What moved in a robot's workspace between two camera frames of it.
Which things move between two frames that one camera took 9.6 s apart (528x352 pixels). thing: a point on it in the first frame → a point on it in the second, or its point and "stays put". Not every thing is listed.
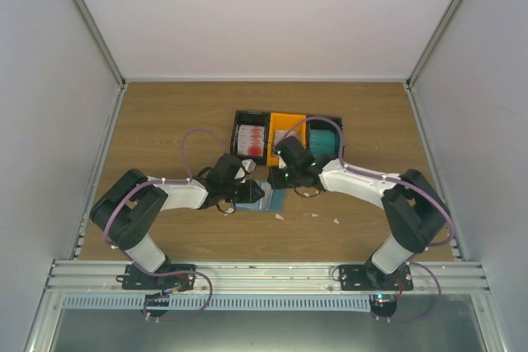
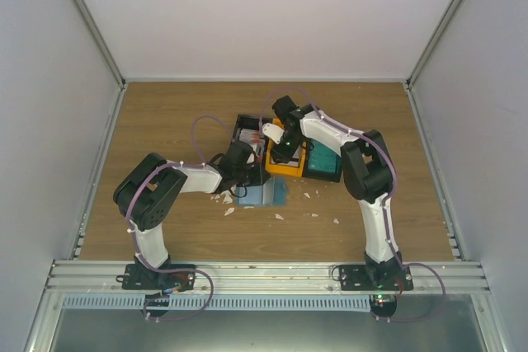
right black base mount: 370,277 stays put
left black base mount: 167,277 stays put
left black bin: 250,136 stays put
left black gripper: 251,194 → 260,178
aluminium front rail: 112,278 stays put
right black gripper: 276,182 → 285,157
